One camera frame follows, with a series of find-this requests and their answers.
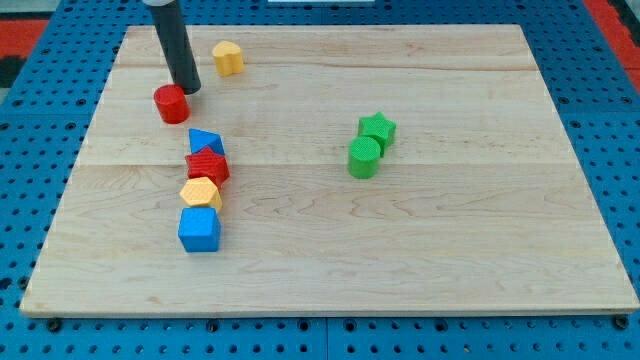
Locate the red cylinder block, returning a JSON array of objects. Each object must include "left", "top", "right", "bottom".
[{"left": 153, "top": 84, "right": 190, "bottom": 125}]

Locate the green star block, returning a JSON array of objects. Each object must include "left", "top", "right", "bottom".
[{"left": 358, "top": 112, "right": 397, "bottom": 157}]

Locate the red star block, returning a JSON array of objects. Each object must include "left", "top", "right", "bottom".
[{"left": 185, "top": 146, "right": 230, "bottom": 188}]

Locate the light wooden board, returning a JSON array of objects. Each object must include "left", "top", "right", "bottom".
[{"left": 21, "top": 25, "right": 639, "bottom": 318}]

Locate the green cylinder block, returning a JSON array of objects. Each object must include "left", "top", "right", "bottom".
[{"left": 348, "top": 136, "right": 381, "bottom": 179}]

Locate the yellow hexagon block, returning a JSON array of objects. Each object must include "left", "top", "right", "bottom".
[{"left": 179, "top": 177, "right": 223, "bottom": 211}]

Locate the blue triangle block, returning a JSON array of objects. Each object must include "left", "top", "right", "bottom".
[{"left": 188, "top": 128, "right": 225, "bottom": 155}]

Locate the blue cube block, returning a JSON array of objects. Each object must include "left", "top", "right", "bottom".
[{"left": 178, "top": 207, "right": 222, "bottom": 253}]

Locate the yellow heart block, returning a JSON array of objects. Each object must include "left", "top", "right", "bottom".
[{"left": 212, "top": 41, "right": 244, "bottom": 77}]

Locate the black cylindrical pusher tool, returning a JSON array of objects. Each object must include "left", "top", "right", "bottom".
[{"left": 143, "top": 0, "right": 201, "bottom": 95}]

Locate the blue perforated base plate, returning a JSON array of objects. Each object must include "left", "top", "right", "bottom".
[{"left": 1, "top": 0, "right": 639, "bottom": 359}]

